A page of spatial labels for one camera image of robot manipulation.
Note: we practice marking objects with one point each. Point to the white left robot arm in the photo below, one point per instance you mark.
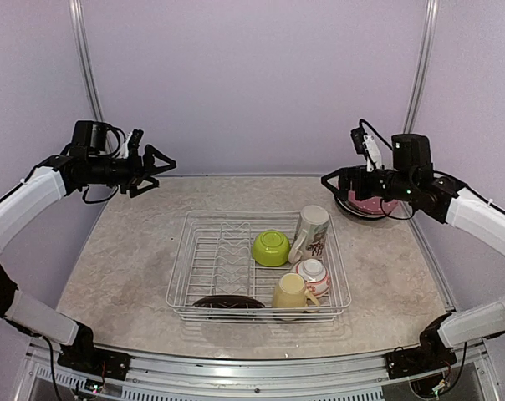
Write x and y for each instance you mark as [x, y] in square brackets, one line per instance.
[98, 154]

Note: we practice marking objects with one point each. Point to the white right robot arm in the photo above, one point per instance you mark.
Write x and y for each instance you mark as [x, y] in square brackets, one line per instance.
[449, 201]

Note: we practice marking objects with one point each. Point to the maroon scalloped plate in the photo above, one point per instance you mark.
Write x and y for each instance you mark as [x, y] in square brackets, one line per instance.
[374, 206]

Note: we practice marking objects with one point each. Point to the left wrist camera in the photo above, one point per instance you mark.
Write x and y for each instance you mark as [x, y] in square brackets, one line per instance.
[130, 144]

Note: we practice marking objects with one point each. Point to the right aluminium corner post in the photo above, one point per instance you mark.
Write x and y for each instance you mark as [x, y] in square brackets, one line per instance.
[422, 65]

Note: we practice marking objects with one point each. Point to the dark brown small dish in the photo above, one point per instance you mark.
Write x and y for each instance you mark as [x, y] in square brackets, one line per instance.
[229, 302]

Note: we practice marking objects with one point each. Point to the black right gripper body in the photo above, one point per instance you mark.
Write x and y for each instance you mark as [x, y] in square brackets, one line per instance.
[364, 190]

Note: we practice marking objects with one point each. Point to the white red patterned bowl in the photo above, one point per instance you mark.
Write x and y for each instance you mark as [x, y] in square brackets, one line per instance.
[315, 275]

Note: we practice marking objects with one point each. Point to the lime green bowl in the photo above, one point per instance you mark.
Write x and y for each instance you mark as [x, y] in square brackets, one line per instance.
[270, 248]

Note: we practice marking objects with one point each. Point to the aluminium corner post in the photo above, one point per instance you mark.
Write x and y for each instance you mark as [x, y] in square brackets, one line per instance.
[422, 65]
[81, 44]

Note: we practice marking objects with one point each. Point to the tall white patterned mug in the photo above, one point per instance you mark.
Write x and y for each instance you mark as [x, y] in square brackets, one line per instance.
[310, 235]

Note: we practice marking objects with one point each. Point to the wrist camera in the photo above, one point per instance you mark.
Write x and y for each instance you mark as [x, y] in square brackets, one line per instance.
[130, 144]
[365, 145]

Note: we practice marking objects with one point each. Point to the white wire dish rack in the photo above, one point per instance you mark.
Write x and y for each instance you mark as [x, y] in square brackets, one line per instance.
[214, 258]

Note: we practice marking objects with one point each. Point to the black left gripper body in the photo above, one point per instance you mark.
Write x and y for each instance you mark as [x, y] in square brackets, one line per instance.
[130, 175]

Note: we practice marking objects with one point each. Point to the black rimmed cream plate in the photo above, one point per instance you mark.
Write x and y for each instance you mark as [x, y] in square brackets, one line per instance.
[344, 206]

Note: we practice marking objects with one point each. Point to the aluminium front rail frame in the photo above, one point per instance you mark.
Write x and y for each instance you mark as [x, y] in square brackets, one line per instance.
[159, 376]

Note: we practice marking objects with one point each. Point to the left aluminium corner post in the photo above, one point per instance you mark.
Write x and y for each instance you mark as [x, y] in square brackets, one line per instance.
[81, 44]

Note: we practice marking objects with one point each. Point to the pale yellow mug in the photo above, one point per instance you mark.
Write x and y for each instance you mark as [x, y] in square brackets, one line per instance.
[291, 292]

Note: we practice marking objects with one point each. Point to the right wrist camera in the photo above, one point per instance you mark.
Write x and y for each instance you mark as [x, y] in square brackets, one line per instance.
[365, 145]

